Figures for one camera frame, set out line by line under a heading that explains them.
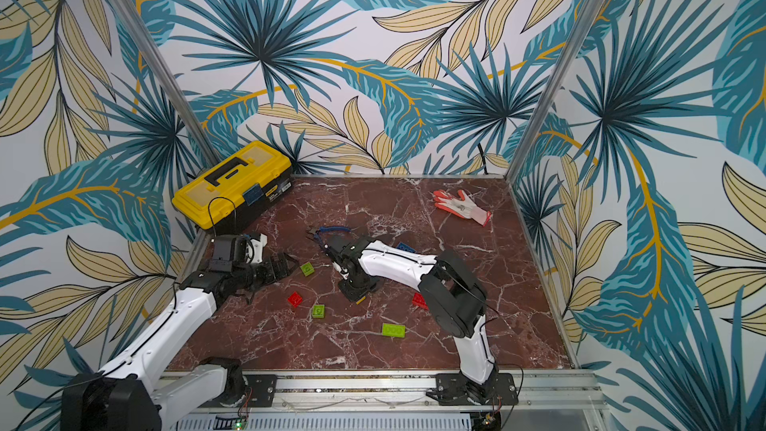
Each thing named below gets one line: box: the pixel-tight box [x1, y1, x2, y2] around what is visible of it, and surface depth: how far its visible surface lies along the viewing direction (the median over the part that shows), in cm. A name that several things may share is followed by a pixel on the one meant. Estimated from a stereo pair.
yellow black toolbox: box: [171, 140, 295, 237], surface depth 97 cm
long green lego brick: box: [382, 323, 406, 339], surface depth 85 cm
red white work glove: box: [432, 189, 492, 227], surface depth 112 cm
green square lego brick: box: [312, 304, 326, 319], surface depth 87 cm
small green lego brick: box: [300, 261, 316, 277], surface depth 95 cm
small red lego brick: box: [287, 291, 304, 309], surface depth 89 cm
